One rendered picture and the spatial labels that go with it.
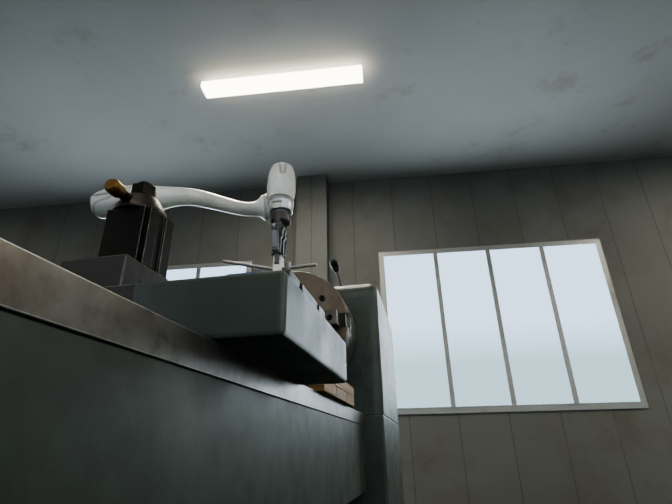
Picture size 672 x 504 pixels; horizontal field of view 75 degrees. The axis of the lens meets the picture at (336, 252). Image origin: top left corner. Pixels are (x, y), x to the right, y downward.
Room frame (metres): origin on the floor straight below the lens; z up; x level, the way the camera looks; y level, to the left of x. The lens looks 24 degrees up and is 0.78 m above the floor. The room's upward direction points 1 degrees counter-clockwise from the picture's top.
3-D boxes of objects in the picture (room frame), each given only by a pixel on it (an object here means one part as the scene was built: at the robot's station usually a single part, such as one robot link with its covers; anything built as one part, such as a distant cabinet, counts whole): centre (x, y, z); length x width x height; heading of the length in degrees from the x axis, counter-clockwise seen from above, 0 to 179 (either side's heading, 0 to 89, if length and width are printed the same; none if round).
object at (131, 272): (0.63, 0.30, 1.00); 0.20 x 0.10 x 0.05; 169
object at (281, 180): (1.41, 0.20, 1.70); 0.13 x 0.11 x 0.16; 9
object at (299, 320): (0.55, 0.28, 0.90); 0.53 x 0.30 x 0.06; 79
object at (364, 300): (1.59, 0.06, 1.06); 0.59 x 0.48 x 0.39; 169
